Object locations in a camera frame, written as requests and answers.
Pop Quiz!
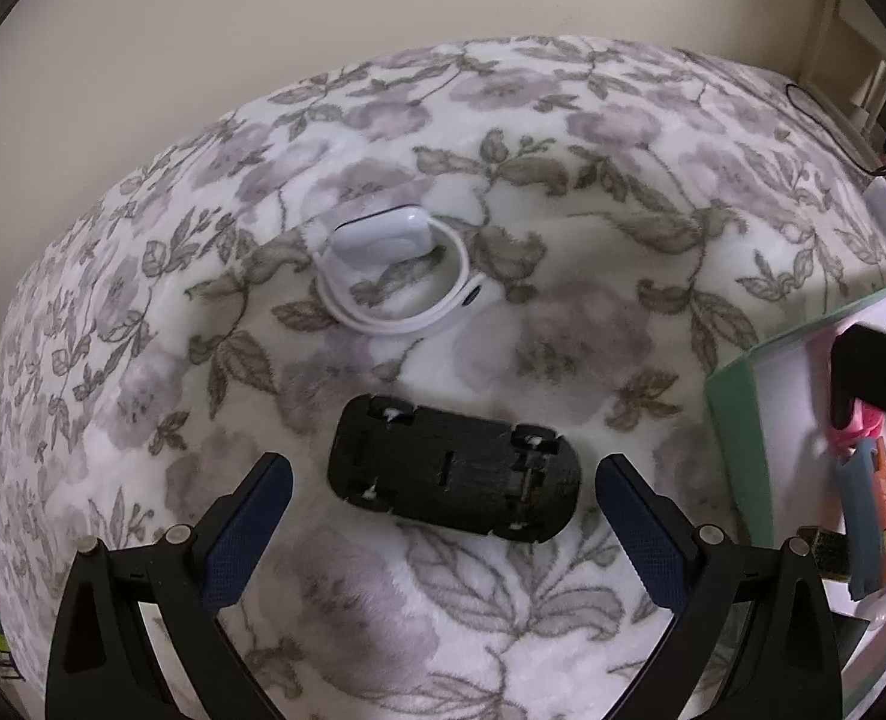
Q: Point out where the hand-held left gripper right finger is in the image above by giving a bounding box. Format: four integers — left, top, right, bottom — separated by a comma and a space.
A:
594, 454, 843, 720

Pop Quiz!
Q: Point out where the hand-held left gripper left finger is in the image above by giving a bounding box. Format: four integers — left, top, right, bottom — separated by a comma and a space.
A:
44, 452, 294, 720

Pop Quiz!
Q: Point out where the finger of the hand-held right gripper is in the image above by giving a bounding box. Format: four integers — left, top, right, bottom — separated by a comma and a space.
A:
828, 322, 886, 428

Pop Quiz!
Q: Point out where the pink wrist watch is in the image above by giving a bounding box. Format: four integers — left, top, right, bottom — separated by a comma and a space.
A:
828, 405, 886, 455

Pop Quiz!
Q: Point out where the white tray with green rim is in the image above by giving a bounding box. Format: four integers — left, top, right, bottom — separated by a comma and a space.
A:
704, 274, 886, 713

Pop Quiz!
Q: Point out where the blue carrot knife toy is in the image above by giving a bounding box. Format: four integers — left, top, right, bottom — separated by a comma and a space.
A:
836, 441, 886, 601

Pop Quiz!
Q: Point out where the gold patterned lighter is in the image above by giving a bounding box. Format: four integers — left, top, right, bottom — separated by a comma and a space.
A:
798, 529, 852, 582

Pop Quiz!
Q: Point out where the black toy car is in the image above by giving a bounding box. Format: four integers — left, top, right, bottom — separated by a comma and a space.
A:
328, 394, 585, 543

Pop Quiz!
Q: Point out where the white wooden furniture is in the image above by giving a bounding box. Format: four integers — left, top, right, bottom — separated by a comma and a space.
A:
795, 0, 886, 158

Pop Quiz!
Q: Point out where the black cable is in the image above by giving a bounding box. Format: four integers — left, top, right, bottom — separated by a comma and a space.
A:
785, 82, 886, 181

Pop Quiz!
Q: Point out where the white coiled charging cable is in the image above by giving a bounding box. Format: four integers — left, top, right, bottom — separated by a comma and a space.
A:
314, 204, 490, 332

